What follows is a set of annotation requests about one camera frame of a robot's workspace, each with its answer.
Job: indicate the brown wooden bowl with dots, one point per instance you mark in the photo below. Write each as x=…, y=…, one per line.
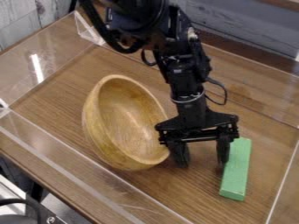
x=119, y=117

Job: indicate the clear acrylic corner bracket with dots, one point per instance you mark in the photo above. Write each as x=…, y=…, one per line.
x=87, y=31

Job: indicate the black metal table bracket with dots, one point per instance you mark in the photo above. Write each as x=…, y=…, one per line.
x=48, y=216

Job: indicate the green rectangular block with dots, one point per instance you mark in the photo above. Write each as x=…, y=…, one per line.
x=235, y=175

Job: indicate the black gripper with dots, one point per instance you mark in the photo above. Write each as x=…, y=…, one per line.
x=198, y=124

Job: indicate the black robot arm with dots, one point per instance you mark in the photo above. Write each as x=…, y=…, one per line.
x=154, y=25

